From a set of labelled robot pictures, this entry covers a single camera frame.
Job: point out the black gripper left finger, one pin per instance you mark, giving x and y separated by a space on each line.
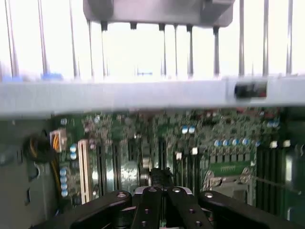
143 210

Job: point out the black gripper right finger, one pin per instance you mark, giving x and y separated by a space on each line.
186 210

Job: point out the silver chipset heatsink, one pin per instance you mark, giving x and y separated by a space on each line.
128 174

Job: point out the CPU socket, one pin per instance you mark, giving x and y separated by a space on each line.
226 181

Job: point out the white expansion slot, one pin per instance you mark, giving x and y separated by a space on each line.
84 171

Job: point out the green motherboard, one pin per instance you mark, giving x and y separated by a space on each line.
214 133

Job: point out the open grey PC case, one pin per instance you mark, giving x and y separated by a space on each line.
119 95

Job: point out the grey power supply unit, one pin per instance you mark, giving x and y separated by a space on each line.
14 190

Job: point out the black case rail switch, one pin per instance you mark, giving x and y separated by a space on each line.
250 89

